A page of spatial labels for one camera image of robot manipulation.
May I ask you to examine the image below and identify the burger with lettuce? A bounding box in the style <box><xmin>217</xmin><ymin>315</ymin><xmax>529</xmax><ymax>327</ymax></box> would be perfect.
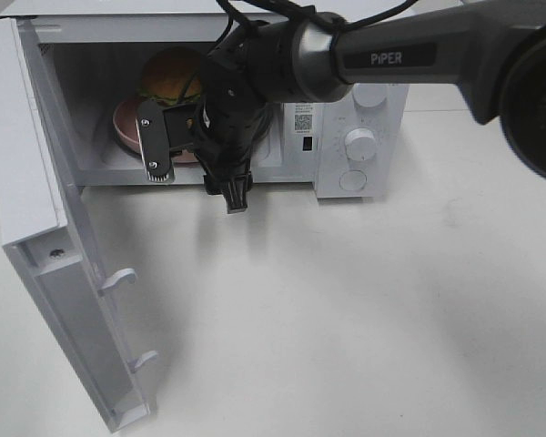
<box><xmin>137</xmin><ymin>47</ymin><xmax>204</xmax><ymax>106</ymax></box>

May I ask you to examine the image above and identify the white microwave door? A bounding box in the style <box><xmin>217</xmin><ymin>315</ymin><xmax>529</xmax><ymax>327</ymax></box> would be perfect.
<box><xmin>0</xmin><ymin>18</ymin><xmax>156</xmax><ymax>432</ymax></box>

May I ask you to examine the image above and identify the pink round plate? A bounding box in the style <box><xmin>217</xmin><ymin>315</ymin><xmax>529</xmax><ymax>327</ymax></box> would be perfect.
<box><xmin>113</xmin><ymin>94</ymin><xmax>200</xmax><ymax>166</ymax></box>

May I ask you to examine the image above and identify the white warning label sticker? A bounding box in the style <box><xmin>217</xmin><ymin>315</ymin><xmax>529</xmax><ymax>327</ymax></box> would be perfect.
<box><xmin>294</xmin><ymin>103</ymin><xmax>315</xmax><ymax>134</ymax></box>

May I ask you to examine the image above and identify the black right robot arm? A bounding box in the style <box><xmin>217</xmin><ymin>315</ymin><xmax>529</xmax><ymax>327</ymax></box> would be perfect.
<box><xmin>137</xmin><ymin>1</ymin><xmax>546</xmax><ymax>213</ymax></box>

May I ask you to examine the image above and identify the white microwave knob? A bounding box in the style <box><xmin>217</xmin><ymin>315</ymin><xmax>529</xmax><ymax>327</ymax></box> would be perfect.
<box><xmin>352</xmin><ymin>84</ymin><xmax>388</xmax><ymax>108</ymax></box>
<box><xmin>344</xmin><ymin>127</ymin><xmax>378</xmax><ymax>162</ymax></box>

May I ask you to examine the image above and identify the white lower microwave knob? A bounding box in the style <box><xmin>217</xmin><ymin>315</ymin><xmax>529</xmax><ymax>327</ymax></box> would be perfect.
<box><xmin>344</xmin><ymin>127</ymin><xmax>378</xmax><ymax>162</ymax></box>

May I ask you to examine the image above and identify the white upper microwave knob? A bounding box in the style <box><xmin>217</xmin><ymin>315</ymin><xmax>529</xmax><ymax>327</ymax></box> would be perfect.
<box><xmin>352</xmin><ymin>84</ymin><xmax>388</xmax><ymax>108</ymax></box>

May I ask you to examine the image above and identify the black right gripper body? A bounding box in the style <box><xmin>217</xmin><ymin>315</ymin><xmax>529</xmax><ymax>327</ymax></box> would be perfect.
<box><xmin>164</xmin><ymin>26</ymin><xmax>270</xmax><ymax>180</ymax></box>

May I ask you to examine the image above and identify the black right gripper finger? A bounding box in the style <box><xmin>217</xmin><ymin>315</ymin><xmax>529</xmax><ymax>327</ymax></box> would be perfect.
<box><xmin>204</xmin><ymin>172</ymin><xmax>253</xmax><ymax>214</ymax></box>
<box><xmin>136</xmin><ymin>99</ymin><xmax>174</xmax><ymax>184</ymax></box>

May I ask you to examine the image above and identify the round door release button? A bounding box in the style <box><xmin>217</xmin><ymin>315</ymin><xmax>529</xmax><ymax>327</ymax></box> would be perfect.
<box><xmin>339</xmin><ymin>170</ymin><xmax>368</xmax><ymax>192</ymax></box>

